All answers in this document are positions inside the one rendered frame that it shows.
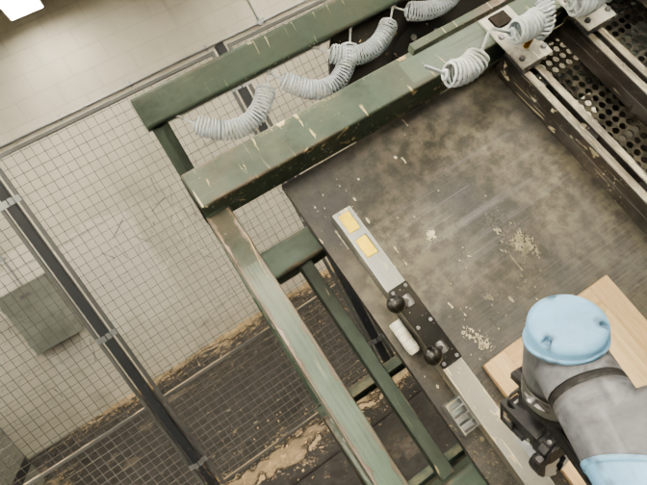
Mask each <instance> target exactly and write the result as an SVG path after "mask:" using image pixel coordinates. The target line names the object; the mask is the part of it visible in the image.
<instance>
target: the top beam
mask: <svg viewBox="0 0 647 485"><path fill-rule="evenodd" d="M537 1H538V0H516V1H514V2H512V3H510V4H508V6H509V7H510V8H512V9H513V11H514V12H515V13H516V14H517V15H518V16H519V15H522V14H524V13H525V12H526V11H527V10H528V9H530V8H533V7H536V6H535V2H537ZM551 1H555V3H554V4H553V5H556V7H555V8H554V9H553V10H556V12H555V14H556V22H555V27H557V26H558V25H560V24H562V23H564V22H565V20H566V18H567V17H568V16H569V14H568V13H567V11H566V10H565V9H564V8H563V7H562V6H561V5H560V4H559V3H558V1H557V0H551ZM551 6H552V5H551ZM555 27H554V28H555ZM554 28H553V29H554ZM486 33H487V32H486V31H485V30H484V29H483V28H482V27H481V26H480V25H479V23H478V22H475V23H473V24H472V25H470V26H468V27H466V28H464V29H462V30H461V31H459V32H457V33H455V34H453V35H451V36H449V37H448V38H445V39H443V40H441V41H439V42H438V43H436V44H434V45H432V46H430V47H429V48H428V49H426V50H424V51H422V52H420V53H418V54H416V55H415V56H412V55H411V54H410V53H407V54H405V55H404V56H402V57H400V58H398V59H396V60H394V61H392V62H391V63H389V64H387V65H385V66H383V67H381V68H380V69H378V70H376V71H374V72H372V73H370V74H368V75H367V76H365V77H363V78H361V79H359V80H357V81H355V82H354V83H352V84H350V85H348V86H346V87H344V88H342V89H340V90H338V91H336V92H334V93H332V94H331V95H329V96H328V97H326V98H324V99H322V100H320V101H319V102H317V103H315V104H313V105H311V106H309V107H307V108H306V109H304V110H302V111H300V112H298V113H296V114H294V115H292V116H290V117H288V118H286V119H284V120H282V121H281V122H279V123H277V124H275V125H273V126H272V127H271V128H269V129H267V130H265V131H263V132H261V133H259V134H258V135H256V136H254V137H252V138H250V139H248V140H246V141H244V142H242V143H240V144H238V145H236V146H234V147H233V148H231V149H229V150H227V151H225V152H223V153H221V154H220V155H218V156H217V157H215V158H213V159H211V160H209V161H208V162H206V163H204V164H202V165H200V166H198V167H196V168H194V169H192V170H190V171H188V172H186V173H185V174H183V175H182V176H181V177H182V178H181V181H182V183H183V185H184V186H185V188H186V190H187V192H188V194H189V196H190V197H191V199H192V200H193V202H194V204H195V206H196V207H197V209H198V210H199V211H200V213H201V214H202V216H203V218H204V219H205V221H206V222H207V223H209V222H208V221H207V217H208V216H209V215H210V214H212V213H213V212H215V211H217V210H218V209H220V208H222V207H224V206H227V207H229V206H231V208H232V210H233V212H234V211H235V210H237V209H239V208H241V207H242V206H244V205H246V204H247V203H248V202H250V201H252V200H254V199H255V198H257V197H259V196H261V195H262V194H264V193H266V192H268V191H270V190H272V189H274V188H275V187H277V186H279V185H281V184H282V183H284V182H286V181H288V180H289V179H291V178H293V177H295V176H296V175H298V174H300V173H302V172H303V171H304V170H306V169H308V168H309V167H311V166H314V165H315V164H317V163H319V162H321V161H322V160H324V159H326V158H328V157H329V156H331V155H333V154H335V153H336V152H338V151H340V150H342V149H343V148H345V147H347V146H349V145H350V144H352V143H354V142H356V141H357V140H360V139H362V138H363V137H365V136H367V135H369V134H370V133H372V132H373V131H375V130H376V129H378V128H380V127H382V126H383V125H385V124H387V123H389V122H390V121H392V120H394V119H396V118H397V117H399V116H401V115H403V114H405V113H407V112H409V111H410V110H412V109H414V108H416V107H417V106H419V105H421V104H423V103H424V102H426V101H428V100H429V99H430V98H432V97H434V96H436V95H437V94H439V93H441V92H443V91H444V90H446V89H448V87H446V86H445V84H444V82H443V81H442V79H441V74H440V73H438V72H435V71H432V70H429V69H427V68H424V65H425V64H427V65H430V66H433V67H435V68H438V69H441V70H442V68H443V66H444V64H445V63H446V62H448V61H449V60H451V59H457V58H460V57H461V56H462V55H463V54H464V53H465V52H466V50H467V49H469V48H478V49H481V47H482V44H483V41H484V38H485V36H486ZM483 51H484V52H485V53H486V54H487V55H488V56H489V58H490V61H489V63H488V65H491V64H492V63H494V62H496V61H497V60H499V59H501V58H502V56H503V54H504V53H505V51H504V49H503V48H502V47H501V46H500V45H499V43H498V42H496V41H495V40H494V39H493V38H492V37H491V36H490V35H489V37H488V40H487V42H486V44H485V47H484V50H483Z"/></svg>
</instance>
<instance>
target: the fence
mask: <svg viewBox="0 0 647 485"><path fill-rule="evenodd" d="M347 211H349V212H350V214H351V215H352V216H353V218H354V219H355V220H356V222H357V223H358V225H359V226H360V228H359V229H357V230H356V231H354V232H353V233H351V234H350V233H349V231H348V230H347V229H346V227H345V226H344V224H343V223H342V222H341V220H340V219H339V218H338V217H339V216H341V215H342V214H344V213H346V212H347ZM331 222H332V223H333V225H334V226H335V228H336V229H337V230H338V232H339V233H340V235H341V236H342V237H343V239H344V240H345V242H346V243H347V244H348V246H349V248H350V249H351V250H352V252H353V253H354V255H355V256H356V258H357V259H358V260H359V262H360V263H361V265H362V266H363V267H364V269H365V270H366V271H367V272H368V273H369V275H370V276H371V278H372V279H373V280H374V282H375V284H376V285H377V286H378V288H379V289H380V291H381V292H382V293H383V295H384V296H385V298H386V299H388V298H389V297H390V295H389V294H388V292H389V291H390V290H392V289H394V288H395V287H397V286H398V285H399V284H400V283H402V282H403V281H404V279H403V278H402V276H401V275H400V273H399V272H398V271H397V269H396V268H395V267H394V265H393V264H392V262H391V261H390V260H389V258H388V257H387V256H386V254H385V253H384V252H383V250H382V249H381V248H380V246H379V245H378V243H377V242H376V241H375V239H374V238H373V236H372V235H371V234H370V232H369V231H368V229H367V228H366V227H365V225H364V224H363V223H362V221H361V220H360V219H359V217H358V216H357V215H356V213H355V212H354V210H353V209H352V208H351V206H348V207H347V208H345V209H344V210H342V211H340V212H339V213H337V214H335V215H334V216H332V221H331ZM364 235H367V237H368V238H369V240H370V241H371V242H372V244H373V245H374V246H375V248H376V249H377V253H375V254H374V255H372V256H371V257H369V258H367V257H366V255H365V254H364V253H363V251H362V250H361V248H360V247H359V246H358V244H357V243H356V240H358V239H359V238H361V237H362V236H364ZM398 316H399V317H400V319H401V320H402V322H403V323H404V325H405V326H406V327H407V329H408V330H409V332H410V333H411V334H412V336H413V337H414V339H415V340H416V341H417V343H418V344H419V346H420V347H421V348H422V350H425V349H426V348H427V347H426V345H425V344H424V343H423V341H422V340H421V338H420V337H419V336H418V334H417V333H416V331H415V330H414V329H413V327H412V326H411V324H410V323H409V322H408V320H407V319H406V317H405V316H404V315H403V313H399V314H398ZM435 367H436V369H437V370H438V372H439V373H440V374H441V376H442V377H443V379H444V380H445V381H446V383H447V384H448V386H449V387H450V388H451V390H452V391H453V393H454V394H455V395H456V396H460V397H461V399H462V400H463V402H464V403H465V404H466V406H467V407H468V409H469V410H470V411H471V413H472V414H473V416H474V417H475V418H476V420H477V421H478V423H479V424H480V425H479V426H478V428H479V430H480V431H481V433H482V434H483V435H484V437H485V438H486V440H487V441H488V442H489V444H490V445H491V446H492V447H493V448H494V450H495V451H496V453H497V454H498V455H499V457H500V458H501V460H502V461H503V462H504V464H505V466H506V467H507V468H508V470H509V471H510V473H511V474H512V475H513V477H514V478H515V480H516V481H517V482H518V484H519V485H555V483H554V482H553V481H552V479H551V478H550V477H549V476H548V477H546V476H544V477H541V476H539V475H537V473H536V472H535V471H534V470H533V469H532V468H531V467H530V464H529V460H530V457H529V456H528V454H527V453H526V452H525V451H524V450H523V448H522V447H521V446H520V445H519V443H518V441H517V436H516V435H515V434H514V433H513V432H512V431H511V430H510V429H509V428H508V427H507V426H506V425H505V424H504V423H503V422H502V421H501V420H500V409H499V407H498V406H497V405H496V403H495V402H494V401H493V399H492V398H491V397H490V395H489V394H488V393H487V392H486V391H485V389H484V388H483V387H482V385H481V384H480V383H479V381H478V380H477V378H476V377H475V375H474V374H473V373H472V371H471V370H470V369H469V367H468V366H467V365H466V363H465V362H464V360H463V359H462V358H459V359H458V360H456V361H455V362H454V363H452V364H451V365H450V366H448V367H447V368H445V369H442V368H441V367H440V365H437V366H435Z"/></svg>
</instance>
